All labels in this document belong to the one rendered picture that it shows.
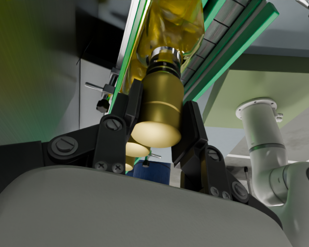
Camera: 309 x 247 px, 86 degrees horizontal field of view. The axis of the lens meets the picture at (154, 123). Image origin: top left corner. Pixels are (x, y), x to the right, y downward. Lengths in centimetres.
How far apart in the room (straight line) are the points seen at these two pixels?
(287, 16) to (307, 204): 43
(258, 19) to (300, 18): 28
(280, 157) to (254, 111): 16
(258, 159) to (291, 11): 38
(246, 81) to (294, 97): 18
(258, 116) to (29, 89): 57
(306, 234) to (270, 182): 13
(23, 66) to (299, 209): 48
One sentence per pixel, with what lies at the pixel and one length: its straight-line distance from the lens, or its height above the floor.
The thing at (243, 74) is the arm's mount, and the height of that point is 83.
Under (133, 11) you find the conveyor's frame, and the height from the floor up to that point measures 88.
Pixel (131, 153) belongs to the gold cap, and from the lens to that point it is 17.
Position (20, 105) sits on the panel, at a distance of 22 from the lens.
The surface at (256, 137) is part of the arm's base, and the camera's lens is 58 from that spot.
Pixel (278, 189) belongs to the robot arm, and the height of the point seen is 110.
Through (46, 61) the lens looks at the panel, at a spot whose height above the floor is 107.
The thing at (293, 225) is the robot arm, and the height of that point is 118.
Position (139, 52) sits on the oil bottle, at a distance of 17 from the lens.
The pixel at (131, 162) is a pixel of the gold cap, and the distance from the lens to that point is 21.
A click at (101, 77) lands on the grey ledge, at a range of 50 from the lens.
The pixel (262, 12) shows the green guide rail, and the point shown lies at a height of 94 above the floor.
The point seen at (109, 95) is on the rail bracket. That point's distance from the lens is 41.
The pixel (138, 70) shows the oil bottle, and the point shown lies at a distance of 19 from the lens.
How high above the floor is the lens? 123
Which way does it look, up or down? 34 degrees down
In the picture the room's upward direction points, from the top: 172 degrees counter-clockwise
